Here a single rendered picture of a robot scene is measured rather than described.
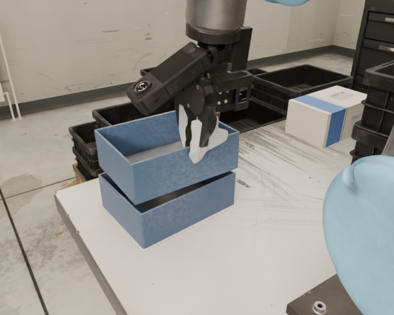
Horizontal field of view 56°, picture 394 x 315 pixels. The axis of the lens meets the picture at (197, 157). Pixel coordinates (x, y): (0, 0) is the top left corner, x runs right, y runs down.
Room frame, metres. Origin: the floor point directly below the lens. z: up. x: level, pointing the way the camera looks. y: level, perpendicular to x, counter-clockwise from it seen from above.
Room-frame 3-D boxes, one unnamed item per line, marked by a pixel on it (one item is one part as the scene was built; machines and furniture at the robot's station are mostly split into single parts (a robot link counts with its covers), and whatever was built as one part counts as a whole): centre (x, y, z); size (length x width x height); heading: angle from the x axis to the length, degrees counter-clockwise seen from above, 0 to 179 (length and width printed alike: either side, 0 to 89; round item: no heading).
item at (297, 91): (1.76, -0.51, 0.37); 0.40 x 0.30 x 0.45; 124
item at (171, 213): (0.57, 0.05, 0.74); 0.20 x 0.15 x 0.07; 128
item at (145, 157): (0.57, 0.05, 0.82); 0.20 x 0.15 x 0.07; 124
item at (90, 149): (1.64, 0.38, 0.26); 0.40 x 0.30 x 0.23; 124
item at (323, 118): (0.91, -0.35, 0.75); 0.20 x 0.12 x 0.09; 126
